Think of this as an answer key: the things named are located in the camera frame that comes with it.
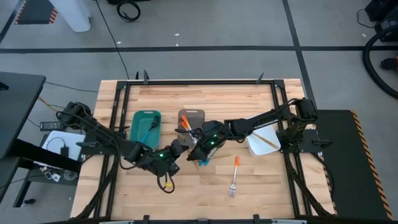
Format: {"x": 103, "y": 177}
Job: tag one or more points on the small black charger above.
{"x": 64, "y": 151}

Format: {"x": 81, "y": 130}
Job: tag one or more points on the black power adapter brick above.
{"x": 49, "y": 126}

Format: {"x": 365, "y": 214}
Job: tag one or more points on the black desk foot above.
{"x": 29, "y": 201}

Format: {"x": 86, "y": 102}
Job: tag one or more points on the black equipment case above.
{"x": 385, "y": 18}

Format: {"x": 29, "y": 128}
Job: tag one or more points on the black desk top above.
{"x": 18, "y": 102}

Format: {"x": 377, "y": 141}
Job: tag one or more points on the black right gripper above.
{"x": 210, "y": 145}

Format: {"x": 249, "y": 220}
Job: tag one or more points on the black aluminium table frame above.
{"x": 199, "y": 82}

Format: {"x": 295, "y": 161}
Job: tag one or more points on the black frame bracket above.
{"x": 146, "y": 77}
{"x": 256, "y": 218}
{"x": 260, "y": 78}
{"x": 146, "y": 219}

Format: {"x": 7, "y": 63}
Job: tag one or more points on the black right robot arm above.
{"x": 264, "y": 119}

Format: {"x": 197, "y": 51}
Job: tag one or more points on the dark shoe-like object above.
{"x": 390, "y": 63}

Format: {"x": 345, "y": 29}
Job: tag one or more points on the black hazard-striped platform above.
{"x": 351, "y": 174}

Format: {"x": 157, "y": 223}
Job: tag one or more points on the white paper sheet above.
{"x": 49, "y": 149}

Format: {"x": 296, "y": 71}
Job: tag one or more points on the black desk support beam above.
{"x": 28, "y": 149}

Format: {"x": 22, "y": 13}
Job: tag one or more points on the white plastic bin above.
{"x": 261, "y": 149}

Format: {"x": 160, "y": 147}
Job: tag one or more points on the black hazard-striped floor mat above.
{"x": 34, "y": 12}

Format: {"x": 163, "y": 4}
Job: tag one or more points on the grey translucent plastic bin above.
{"x": 196, "y": 116}

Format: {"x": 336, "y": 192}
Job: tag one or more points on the clear round lid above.
{"x": 71, "y": 175}

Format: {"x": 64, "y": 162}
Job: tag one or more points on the white light bar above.
{"x": 289, "y": 221}
{"x": 116, "y": 222}

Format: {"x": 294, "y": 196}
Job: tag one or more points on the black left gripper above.
{"x": 168, "y": 161}

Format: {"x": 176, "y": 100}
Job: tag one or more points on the white pillar base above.
{"x": 73, "y": 15}

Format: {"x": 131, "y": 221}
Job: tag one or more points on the teal plastic bin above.
{"x": 140, "y": 124}

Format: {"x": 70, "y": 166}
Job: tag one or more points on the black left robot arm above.
{"x": 102, "y": 137}

